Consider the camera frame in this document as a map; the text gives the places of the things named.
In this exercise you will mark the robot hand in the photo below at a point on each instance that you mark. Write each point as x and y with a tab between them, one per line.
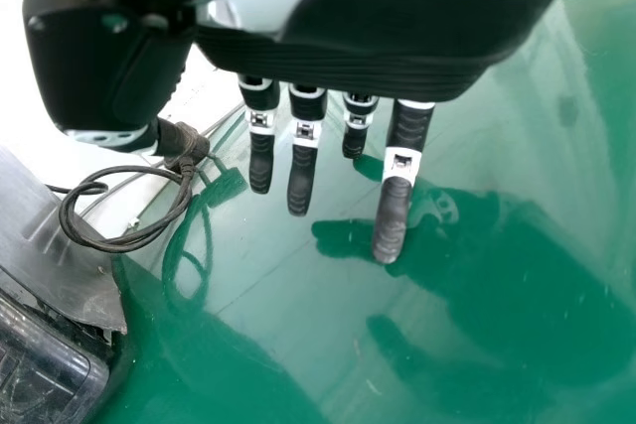
377	22

